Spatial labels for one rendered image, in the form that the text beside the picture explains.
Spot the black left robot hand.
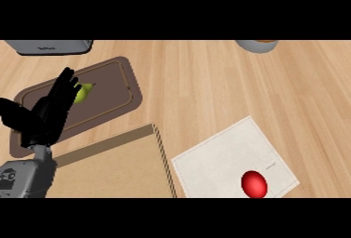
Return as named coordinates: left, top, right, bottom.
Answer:
left=0, top=67, right=84, bottom=149

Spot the brown placemat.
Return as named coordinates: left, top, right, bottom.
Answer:
left=9, top=56, right=144, bottom=159

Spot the white placemat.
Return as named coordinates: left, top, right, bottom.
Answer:
left=169, top=115, right=302, bottom=199

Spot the red sweet potato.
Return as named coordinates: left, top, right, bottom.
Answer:
left=240, top=169, right=268, bottom=199

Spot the green pear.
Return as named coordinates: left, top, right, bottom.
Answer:
left=72, top=82, right=97, bottom=105

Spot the grey appliance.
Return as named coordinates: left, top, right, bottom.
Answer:
left=4, top=40, right=94, bottom=57

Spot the grey round pot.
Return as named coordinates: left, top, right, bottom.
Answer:
left=234, top=40, right=280, bottom=55

